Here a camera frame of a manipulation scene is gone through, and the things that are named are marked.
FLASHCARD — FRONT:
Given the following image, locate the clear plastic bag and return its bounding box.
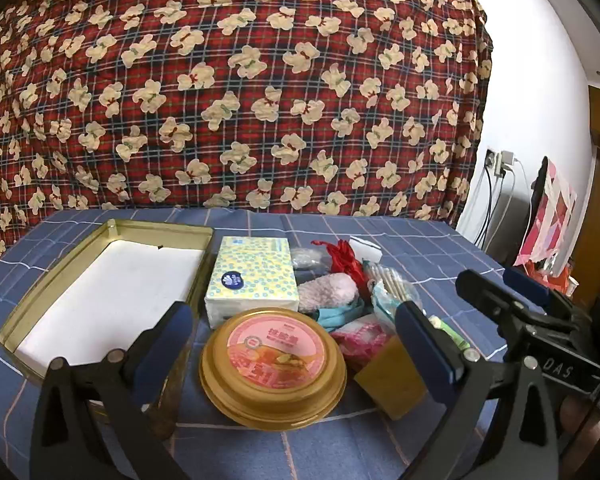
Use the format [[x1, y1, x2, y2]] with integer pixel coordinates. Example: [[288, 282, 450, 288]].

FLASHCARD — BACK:
[[292, 246, 332, 272]]

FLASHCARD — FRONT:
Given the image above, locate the blue plaid tablecloth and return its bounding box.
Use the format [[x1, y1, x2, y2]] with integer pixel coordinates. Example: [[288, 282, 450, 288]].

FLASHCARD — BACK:
[[0, 207, 581, 480]]

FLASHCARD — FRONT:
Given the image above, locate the small green box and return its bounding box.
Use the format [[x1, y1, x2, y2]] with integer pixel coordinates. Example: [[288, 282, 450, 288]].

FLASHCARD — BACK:
[[427, 315, 472, 354]]

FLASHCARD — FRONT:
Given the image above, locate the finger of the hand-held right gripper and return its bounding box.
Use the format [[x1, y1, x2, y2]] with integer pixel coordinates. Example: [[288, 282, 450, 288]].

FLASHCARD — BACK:
[[455, 269, 537, 335], [502, 266, 588, 331]]

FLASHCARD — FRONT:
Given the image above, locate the red plaid bear-print blanket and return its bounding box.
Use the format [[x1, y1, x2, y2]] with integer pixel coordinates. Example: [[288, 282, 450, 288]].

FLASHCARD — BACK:
[[0, 0, 495, 261]]

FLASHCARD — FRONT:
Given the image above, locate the pink patterned wall poster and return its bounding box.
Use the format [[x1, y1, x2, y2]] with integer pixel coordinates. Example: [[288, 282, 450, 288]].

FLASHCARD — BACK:
[[514, 157, 578, 281]]

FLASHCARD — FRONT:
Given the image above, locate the red satin drawstring pouch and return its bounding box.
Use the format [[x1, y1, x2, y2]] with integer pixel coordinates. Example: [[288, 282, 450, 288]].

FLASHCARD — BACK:
[[325, 240, 376, 297]]

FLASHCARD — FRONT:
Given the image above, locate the pink fluffy cloth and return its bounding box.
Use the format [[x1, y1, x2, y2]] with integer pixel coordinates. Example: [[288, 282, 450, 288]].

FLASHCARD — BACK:
[[296, 271, 359, 311]]

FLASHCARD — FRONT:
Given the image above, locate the rectangular gold tin box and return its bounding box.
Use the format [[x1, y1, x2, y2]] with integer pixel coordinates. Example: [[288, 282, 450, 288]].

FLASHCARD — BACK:
[[0, 219, 215, 441]]

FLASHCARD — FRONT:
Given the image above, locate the white sponge block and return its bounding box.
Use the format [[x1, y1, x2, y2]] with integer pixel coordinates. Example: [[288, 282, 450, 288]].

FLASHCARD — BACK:
[[350, 237, 383, 263]]

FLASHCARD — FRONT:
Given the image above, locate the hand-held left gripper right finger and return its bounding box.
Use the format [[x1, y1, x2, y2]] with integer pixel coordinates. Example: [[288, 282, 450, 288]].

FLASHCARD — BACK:
[[394, 301, 563, 480]]

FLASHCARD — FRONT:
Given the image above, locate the yellow dotted tissue pack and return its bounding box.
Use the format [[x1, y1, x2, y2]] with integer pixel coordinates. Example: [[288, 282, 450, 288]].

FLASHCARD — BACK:
[[203, 236, 300, 330]]

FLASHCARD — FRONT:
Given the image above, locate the tan cardboard box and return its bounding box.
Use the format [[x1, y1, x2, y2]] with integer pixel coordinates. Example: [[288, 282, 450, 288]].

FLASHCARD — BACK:
[[354, 335, 428, 421]]

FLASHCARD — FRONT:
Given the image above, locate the pink and white towel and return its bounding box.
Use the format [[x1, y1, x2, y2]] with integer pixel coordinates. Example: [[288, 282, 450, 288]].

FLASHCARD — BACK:
[[330, 320, 397, 372]]

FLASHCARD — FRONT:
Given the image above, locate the cotton swab pack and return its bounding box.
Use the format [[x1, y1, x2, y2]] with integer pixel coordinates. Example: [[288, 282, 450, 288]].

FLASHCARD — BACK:
[[370, 265, 422, 312]]

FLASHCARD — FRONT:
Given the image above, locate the black power cable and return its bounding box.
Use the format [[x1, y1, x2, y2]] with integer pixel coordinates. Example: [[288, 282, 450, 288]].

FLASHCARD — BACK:
[[472, 166, 503, 253]]

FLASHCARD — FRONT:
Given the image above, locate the teal cloth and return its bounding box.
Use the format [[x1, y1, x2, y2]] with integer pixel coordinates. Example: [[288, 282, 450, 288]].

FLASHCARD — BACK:
[[314, 300, 377, 332]]

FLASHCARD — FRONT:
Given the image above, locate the round gold tin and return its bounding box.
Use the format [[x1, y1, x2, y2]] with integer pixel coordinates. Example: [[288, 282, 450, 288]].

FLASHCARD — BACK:
[[199, 308, 347, 429]]

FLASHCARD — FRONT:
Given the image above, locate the white charger cable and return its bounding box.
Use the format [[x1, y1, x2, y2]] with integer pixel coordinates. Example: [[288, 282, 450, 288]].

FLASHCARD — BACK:
[[510, 159, 537, 267]]

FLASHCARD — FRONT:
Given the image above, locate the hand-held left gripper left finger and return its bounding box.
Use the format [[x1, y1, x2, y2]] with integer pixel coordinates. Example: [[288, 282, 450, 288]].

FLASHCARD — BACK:
[[29, 301, 196, 480]]

